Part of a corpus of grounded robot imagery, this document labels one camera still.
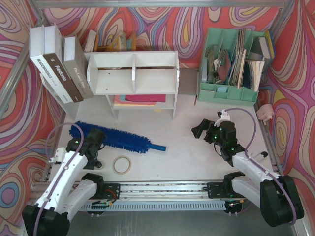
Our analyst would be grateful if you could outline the black mounting rail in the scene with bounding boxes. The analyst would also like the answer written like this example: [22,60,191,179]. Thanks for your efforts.
[105,181,244,201]

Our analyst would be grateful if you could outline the masking tape roll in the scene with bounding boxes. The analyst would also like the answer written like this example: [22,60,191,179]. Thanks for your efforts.
[112,156,132,175]

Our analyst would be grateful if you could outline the pink piggy figure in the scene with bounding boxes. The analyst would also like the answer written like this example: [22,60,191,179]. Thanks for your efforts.
[256,104,274,125]

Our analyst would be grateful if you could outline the white marker pen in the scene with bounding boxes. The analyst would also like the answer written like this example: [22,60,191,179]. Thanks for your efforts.
[252,151,268,161]

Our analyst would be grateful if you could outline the taupe book Lonely Ones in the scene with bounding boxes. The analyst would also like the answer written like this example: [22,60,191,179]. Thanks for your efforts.
[63,36,93,99]

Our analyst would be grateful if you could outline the white wooden bookshelf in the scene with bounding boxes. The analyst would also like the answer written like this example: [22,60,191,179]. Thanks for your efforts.
[85,51,180,119]

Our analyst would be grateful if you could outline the white book Mademoiselle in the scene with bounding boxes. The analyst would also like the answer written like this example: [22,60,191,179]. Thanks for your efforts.
[29,26,73,104]

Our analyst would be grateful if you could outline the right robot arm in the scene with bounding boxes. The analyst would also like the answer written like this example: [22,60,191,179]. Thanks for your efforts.
[191,119,305,227]

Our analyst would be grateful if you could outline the mint green desk organizer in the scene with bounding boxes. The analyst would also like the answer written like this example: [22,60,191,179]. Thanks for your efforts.
[197,28,275,106]

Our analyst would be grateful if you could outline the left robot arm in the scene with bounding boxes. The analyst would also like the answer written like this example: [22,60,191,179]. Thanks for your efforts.
[22,128,105,236]

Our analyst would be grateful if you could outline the stack of coloured paper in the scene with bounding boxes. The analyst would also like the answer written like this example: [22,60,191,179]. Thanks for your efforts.
[114,94,166,106]

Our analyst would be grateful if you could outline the blue microfiber duster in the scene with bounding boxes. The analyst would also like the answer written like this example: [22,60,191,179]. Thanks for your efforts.
[75,121,166,154]

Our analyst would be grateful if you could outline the brown book Fredonia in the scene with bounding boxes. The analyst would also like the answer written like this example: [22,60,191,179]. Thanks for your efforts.
[44,25,83,103]

